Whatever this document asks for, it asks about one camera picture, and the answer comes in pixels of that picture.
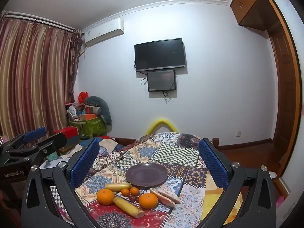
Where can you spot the small black wall monitor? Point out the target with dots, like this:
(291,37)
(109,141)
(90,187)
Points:
(161,80)

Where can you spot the green storage box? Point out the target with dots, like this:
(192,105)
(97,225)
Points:
(92,127)

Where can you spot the red box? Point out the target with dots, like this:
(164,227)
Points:
(68,131)

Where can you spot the yellow sugarcane piece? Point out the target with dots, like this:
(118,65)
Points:
(128,206)

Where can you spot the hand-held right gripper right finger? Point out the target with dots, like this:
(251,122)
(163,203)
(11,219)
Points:
(213,163)

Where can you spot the large orange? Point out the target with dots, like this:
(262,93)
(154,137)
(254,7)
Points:
(105,197)
(148,201)

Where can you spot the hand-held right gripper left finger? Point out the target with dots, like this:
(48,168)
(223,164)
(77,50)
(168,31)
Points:
(84,163)

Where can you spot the orange box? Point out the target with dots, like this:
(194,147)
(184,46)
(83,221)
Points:
(87,117)

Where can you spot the white air conditioner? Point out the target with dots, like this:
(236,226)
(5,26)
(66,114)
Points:
(104,32)

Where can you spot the striped curtain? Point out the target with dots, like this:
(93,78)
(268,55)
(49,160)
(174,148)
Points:
(33,76)

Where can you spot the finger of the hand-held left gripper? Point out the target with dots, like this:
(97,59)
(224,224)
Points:
(53,141)
(35,133)

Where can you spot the wooden door frame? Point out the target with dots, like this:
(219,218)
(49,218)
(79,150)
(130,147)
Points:
(288,76)

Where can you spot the green-yellow sugarcane piece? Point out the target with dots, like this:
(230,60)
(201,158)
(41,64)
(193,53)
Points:
(118,187)

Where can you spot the dark purple plate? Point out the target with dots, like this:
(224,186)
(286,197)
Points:
(146,174)

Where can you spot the white wall socket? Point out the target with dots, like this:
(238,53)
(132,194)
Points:
(238,133)

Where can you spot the small tangerine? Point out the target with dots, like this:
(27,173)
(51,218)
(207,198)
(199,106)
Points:
(125,192)
(134,191)

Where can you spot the yellow chair back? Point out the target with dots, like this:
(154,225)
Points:
(161,120)

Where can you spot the red plastic bag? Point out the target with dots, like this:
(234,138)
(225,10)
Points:
(83,97)

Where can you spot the black wall television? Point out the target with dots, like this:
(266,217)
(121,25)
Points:
(159,54)

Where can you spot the grey plush pillow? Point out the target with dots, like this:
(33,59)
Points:
(104,109)

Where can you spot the patchwork printed blanket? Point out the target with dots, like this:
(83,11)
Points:
(185,171)

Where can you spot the teal plush toy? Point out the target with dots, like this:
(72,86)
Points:
(51,157)

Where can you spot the wooden overhead cabinet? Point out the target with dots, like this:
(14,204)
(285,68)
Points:
(251,4)

